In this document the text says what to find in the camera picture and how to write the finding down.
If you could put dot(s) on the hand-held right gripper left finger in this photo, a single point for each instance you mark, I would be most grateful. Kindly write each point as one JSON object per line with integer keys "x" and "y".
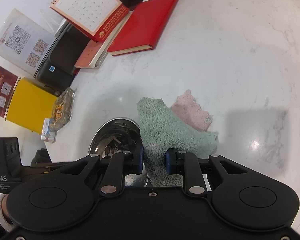
{"x": 139, "y": 158}

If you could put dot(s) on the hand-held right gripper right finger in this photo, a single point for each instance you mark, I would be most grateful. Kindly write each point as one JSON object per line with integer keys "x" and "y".
{"x": 168, "y": 160}

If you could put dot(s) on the green and pink fluffy cloth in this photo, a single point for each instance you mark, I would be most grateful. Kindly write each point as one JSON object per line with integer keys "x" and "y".
{"x": 165, "y": 125}

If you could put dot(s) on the stainless steel bowl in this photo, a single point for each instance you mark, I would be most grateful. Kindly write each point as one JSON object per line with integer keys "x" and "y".
{"x": 110, "y": 135}

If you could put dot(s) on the small white blue box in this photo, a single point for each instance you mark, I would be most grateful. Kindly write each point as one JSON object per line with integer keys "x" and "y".
{"x": 48, "y": 132}

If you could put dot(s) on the yellow board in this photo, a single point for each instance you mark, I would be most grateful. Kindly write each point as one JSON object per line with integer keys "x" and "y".
{"x": 30, "y": 105}

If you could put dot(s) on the wrapped snack tray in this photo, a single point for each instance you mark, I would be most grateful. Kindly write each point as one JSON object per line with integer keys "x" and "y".
{"x": 62, "y": 110}

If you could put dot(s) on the salmon pink book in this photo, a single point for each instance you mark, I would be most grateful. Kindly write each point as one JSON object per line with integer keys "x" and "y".
{"x": 88, "y": 55}

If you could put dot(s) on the large black printer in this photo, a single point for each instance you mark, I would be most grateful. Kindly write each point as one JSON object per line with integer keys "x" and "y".
{"x": 62, "y": 62}

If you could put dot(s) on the white code sheet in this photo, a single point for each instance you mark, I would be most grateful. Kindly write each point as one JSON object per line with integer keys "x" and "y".
{"x": 20, "y": 37}

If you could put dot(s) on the red hardcover notebook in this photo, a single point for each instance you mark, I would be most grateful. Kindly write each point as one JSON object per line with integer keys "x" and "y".
{"x": 145, "y": 22}

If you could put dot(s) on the red desk calendar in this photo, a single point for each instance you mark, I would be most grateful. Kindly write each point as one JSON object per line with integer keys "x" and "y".
{"x": 90, "y": 7}

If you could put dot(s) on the dark red wall poster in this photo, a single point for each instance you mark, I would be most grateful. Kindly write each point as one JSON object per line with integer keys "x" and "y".
{"x": 2, "y": 90}

